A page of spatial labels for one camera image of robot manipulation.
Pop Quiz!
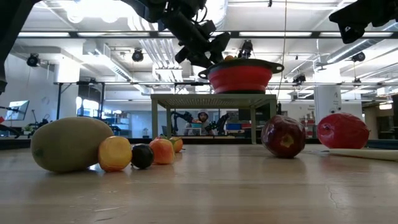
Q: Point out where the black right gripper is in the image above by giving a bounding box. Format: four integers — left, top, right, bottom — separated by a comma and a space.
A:
328, 0, 398, 45

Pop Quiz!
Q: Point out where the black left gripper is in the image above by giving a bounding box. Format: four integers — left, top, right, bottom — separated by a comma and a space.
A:
161, 9, 232, 69

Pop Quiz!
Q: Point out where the red collapsible colander bowl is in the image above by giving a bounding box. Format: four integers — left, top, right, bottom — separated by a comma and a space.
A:
198, 58, 285, 95

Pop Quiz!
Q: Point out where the small yellow orange peach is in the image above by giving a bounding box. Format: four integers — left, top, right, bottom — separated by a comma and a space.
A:
169, 136, 184, 154
98, 136, 133, 173
148, 138, 175, 166

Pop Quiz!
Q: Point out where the bright red round fruit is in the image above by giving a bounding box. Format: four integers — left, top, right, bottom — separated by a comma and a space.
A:
317, 112, 371, 150

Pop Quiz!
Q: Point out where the dark red bell pepper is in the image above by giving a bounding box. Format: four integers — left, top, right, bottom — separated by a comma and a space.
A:
261, 114, 307, 159

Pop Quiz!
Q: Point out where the dark purple plum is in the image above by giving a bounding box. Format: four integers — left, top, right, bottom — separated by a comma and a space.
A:
131, 143, 155, 170

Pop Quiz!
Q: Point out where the knife with wooden handle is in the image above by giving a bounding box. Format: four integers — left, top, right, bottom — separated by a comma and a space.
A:
328, 147, 398, 162

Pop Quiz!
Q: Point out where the olive green oval fruit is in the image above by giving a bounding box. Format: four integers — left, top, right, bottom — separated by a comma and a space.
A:
30, 116, 114, 174

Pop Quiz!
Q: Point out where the black rig crossbar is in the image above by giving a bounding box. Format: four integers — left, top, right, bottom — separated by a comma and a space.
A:
17, 30, 398, 40

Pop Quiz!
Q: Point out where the black ceiling spotlight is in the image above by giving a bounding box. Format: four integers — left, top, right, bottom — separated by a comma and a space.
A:
131, 48, 145, 63
26, 53, 41, 68
351, 51, 366, 63
292, 73, 308, 85

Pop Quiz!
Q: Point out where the pale green perforated metal shelf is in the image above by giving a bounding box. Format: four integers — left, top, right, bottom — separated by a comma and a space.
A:
150, 93, 278, 145

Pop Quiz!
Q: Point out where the person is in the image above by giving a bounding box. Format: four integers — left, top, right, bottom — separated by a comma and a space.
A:
186, 109, 218, 136

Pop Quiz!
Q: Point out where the grey computer monitor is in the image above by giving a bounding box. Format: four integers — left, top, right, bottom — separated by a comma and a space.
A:
5, 100, 30, 122

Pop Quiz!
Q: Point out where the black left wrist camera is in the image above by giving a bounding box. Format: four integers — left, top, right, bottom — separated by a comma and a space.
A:
195, 20, 218, 40

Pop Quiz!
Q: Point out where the black hanging camera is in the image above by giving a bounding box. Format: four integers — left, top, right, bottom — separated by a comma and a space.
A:
236, 39, 254, 60

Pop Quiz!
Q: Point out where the silver ceiling air duct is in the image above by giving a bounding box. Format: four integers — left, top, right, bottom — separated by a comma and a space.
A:
205, 0, 230, 31

